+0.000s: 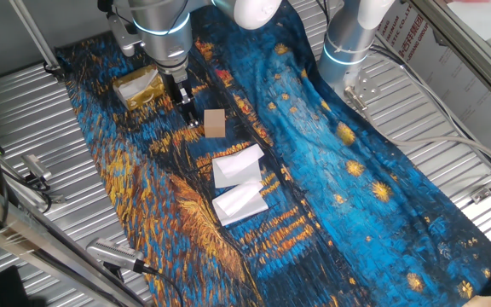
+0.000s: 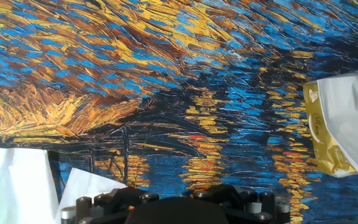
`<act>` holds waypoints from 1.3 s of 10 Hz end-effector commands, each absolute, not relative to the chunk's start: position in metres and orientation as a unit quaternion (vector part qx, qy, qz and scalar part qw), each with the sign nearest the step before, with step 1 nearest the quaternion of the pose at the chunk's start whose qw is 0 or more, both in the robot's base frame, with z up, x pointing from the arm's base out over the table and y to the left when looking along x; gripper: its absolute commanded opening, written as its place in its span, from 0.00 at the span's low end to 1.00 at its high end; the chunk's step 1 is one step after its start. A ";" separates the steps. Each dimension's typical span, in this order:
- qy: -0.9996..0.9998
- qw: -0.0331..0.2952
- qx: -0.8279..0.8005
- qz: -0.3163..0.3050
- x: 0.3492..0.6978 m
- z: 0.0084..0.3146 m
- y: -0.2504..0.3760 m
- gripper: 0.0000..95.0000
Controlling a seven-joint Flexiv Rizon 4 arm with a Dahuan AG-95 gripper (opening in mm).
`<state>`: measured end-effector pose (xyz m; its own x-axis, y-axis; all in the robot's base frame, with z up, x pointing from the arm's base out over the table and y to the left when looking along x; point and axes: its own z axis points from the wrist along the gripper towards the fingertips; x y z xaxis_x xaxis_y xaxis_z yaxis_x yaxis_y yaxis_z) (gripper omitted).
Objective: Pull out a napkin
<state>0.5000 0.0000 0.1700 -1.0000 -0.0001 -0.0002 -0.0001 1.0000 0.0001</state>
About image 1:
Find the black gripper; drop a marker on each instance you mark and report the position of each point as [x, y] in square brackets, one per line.
[177, 87]

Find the white napkin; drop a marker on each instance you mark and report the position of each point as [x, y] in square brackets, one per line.
[237, 168]
[134, 85]
[239, 204]

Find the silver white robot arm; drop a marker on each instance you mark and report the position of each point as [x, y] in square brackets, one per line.
[160, 25]

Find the white folded napkin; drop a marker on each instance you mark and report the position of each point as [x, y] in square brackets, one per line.
[237, 168]
[239, 204]

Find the light wooden block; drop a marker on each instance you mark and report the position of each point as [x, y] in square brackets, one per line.
[215, 123]

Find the yellow tissue pack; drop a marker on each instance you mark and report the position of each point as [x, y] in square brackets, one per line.
[143, 101]

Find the thin aluminium pole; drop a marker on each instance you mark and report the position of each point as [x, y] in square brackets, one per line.
[36, 40]

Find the blue starry night tablecloth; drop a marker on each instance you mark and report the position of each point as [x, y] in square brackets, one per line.
[356, 213]

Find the cardboard panel with red print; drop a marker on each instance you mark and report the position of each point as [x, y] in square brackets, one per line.
[450, 81]

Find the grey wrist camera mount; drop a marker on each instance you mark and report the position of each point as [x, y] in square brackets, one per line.
[122, 36]

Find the small silver depth camera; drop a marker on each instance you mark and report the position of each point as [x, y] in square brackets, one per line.
[36, 166]

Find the silver ribbed depth camera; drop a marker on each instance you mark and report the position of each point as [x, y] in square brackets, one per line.
[113, 253]

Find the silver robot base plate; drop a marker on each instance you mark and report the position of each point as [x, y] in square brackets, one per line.
[367, 85]

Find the aluminium frame bar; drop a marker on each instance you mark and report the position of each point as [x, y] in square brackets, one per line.
[36, 247]

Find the aluminium frame beam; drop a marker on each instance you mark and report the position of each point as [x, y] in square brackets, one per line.
[463, 47]

